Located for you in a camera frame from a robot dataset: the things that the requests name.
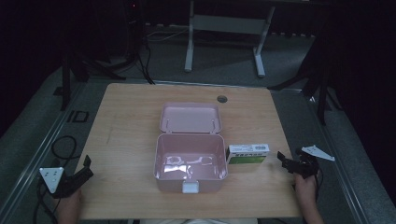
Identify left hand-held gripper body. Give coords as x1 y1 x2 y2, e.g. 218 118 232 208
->
38 166 84 200

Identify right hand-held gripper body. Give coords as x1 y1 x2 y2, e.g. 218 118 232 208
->
290 145 336 180

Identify green and white medicine box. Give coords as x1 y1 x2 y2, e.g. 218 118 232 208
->
225 143 271 166

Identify pink plastic storage box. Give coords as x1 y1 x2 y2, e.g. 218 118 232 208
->
152 101 229 195

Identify person's left hand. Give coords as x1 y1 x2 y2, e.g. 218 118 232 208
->
56 188 84 217

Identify person's right hand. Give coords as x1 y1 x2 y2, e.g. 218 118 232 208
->
293 172 319 203

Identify black tripod stand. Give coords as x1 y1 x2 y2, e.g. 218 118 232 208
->
59 50 127 112
266 40 344 126

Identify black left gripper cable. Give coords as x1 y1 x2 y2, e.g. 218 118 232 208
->
32 135 79 224

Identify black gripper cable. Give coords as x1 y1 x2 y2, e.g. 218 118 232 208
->
32 135 79 224
315 169 324 203

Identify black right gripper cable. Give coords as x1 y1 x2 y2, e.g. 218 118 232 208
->
315 169 324 203

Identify black floor cables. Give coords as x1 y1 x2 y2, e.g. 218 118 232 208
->
134 18 157 86

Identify white metal desk frame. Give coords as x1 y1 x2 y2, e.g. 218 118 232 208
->
183 0 277 78

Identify white floor cable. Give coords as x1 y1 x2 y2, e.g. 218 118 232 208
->
145 27 190 43

